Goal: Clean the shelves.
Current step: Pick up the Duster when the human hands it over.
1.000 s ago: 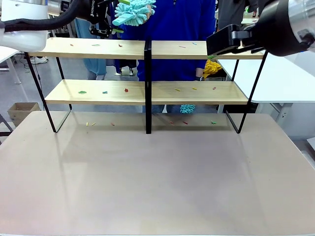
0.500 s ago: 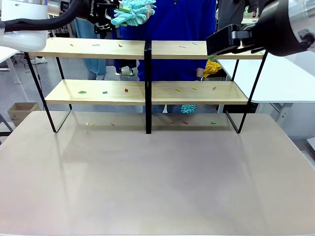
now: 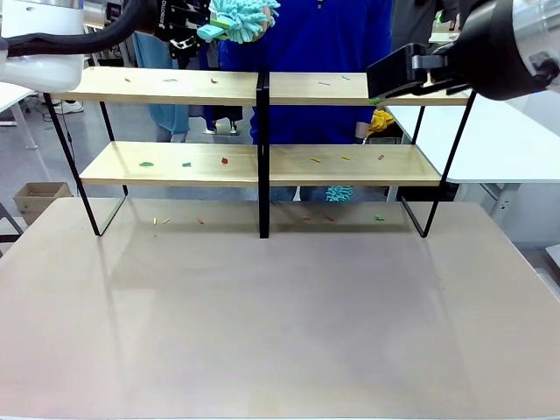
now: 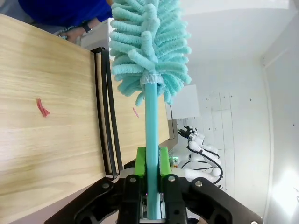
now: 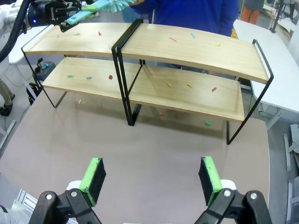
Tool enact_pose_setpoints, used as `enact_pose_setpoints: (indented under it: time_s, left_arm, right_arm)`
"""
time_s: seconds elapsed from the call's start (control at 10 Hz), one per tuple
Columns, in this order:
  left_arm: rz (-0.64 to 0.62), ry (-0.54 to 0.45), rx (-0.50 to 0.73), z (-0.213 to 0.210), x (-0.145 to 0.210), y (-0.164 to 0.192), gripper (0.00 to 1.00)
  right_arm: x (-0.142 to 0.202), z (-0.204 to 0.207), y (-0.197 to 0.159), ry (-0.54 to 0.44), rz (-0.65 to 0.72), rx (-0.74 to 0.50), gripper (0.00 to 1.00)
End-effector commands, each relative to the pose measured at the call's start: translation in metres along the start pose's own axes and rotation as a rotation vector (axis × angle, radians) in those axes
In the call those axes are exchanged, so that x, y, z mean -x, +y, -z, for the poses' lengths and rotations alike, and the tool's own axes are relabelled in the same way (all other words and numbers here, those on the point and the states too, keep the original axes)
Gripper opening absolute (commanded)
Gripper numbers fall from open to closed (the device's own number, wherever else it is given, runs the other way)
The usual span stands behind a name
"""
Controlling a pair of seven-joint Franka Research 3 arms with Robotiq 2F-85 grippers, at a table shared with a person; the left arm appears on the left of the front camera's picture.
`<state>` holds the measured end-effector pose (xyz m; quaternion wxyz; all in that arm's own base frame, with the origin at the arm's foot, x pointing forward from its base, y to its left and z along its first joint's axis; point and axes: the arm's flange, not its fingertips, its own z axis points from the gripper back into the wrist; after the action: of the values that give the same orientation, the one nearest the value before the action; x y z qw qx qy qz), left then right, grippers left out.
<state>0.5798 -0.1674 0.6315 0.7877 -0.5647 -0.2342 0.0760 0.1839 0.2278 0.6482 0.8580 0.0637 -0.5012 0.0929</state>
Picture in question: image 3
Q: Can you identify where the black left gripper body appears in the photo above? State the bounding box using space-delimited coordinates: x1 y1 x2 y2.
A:
153 0 212 41

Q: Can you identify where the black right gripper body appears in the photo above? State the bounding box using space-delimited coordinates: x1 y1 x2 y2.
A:
430 0 542 102

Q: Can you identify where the turquoise microfiber duster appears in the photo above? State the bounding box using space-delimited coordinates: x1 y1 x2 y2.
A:
196 0 281 45
326 185 354 203

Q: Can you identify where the yellow cloth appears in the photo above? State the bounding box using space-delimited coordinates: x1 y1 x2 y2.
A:
369 108 397 137

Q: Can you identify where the person in grey clothes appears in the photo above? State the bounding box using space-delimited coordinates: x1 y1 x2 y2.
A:
391 0 443 53

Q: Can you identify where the person in light blue coat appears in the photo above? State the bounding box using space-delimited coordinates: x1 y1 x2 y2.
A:
132 31 192 144

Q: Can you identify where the white side table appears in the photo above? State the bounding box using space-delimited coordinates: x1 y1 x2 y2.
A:
0 81 49 152
384 89 560 220

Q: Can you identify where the person in dark trousers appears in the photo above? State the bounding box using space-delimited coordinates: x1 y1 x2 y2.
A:
203 41 242 135

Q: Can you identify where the person in blue shirt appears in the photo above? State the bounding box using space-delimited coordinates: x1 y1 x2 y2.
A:
218 0 395 203

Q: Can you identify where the cardboard box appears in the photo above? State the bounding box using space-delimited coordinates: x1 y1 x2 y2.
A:
12 182 74 227

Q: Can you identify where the black arm cable sleeve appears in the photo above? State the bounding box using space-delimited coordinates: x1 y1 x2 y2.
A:
0 0 161 58

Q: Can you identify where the wooden shelf rack black frame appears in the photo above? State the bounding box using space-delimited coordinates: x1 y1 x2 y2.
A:
261 72 478 240
43 66 270 240

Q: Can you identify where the white metal floor frame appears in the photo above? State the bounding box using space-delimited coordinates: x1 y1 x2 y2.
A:
544 244 560 275

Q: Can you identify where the black metal frame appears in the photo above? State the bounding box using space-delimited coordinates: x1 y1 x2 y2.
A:
0 201 25 246

